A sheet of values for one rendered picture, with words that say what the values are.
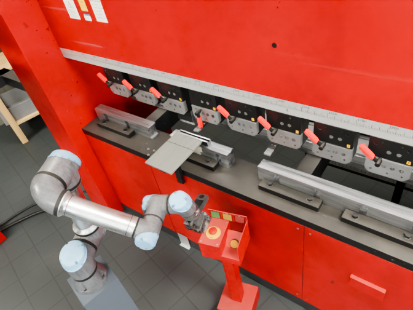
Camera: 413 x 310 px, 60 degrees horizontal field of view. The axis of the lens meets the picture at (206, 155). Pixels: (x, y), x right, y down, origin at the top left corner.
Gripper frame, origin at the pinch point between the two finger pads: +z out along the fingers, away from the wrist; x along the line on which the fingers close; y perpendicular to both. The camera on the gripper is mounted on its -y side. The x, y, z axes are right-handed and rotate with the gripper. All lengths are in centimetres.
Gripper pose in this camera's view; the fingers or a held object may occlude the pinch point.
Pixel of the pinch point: (206, 221)
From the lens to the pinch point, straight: 163.0
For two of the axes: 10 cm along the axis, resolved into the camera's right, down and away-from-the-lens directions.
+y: -2.8, 8.8, -3.8
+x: 9.2, 1.3, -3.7
